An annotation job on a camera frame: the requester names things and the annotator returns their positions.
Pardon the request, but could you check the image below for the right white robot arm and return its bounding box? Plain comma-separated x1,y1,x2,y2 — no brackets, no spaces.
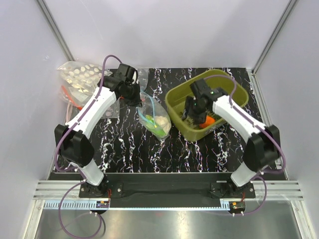
182,86,280,198

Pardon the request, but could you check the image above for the black marble pattern mat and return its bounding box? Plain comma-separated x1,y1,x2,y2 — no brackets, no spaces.
90,68,262,173

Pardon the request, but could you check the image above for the bag of white discs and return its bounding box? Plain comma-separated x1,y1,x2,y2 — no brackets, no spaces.
57,61,102,95

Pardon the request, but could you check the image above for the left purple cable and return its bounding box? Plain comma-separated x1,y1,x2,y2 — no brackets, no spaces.
53,54,125,239

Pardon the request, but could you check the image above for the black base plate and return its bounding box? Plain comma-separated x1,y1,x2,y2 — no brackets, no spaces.
79,172,256,210

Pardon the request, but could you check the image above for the olive green plastic bin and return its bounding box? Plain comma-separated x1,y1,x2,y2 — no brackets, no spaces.
165,69,234,141

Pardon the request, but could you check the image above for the clear orange-zipper bag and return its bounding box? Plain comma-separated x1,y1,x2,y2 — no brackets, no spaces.
101,68,149,119

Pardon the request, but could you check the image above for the clear blue-zipper bag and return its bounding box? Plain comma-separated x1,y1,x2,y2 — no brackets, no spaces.
136,90,172,141

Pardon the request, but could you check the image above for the orange carrot toy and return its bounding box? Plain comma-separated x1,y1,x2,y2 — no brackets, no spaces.
199,116,215,128

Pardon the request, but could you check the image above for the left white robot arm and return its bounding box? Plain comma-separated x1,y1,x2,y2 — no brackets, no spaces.
54,70,140,197

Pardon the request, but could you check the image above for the clear red-zipper bag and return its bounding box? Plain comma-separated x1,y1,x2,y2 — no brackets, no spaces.
60,84,91,110

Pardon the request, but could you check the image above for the green vegetable toy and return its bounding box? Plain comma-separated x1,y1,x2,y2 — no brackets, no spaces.
145,115,166,137

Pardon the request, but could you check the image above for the white cauliflower toy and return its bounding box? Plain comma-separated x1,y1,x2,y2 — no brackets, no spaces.
155,116,171,134

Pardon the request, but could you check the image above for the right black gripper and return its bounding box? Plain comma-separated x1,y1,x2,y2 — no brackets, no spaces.
182,96,208,125

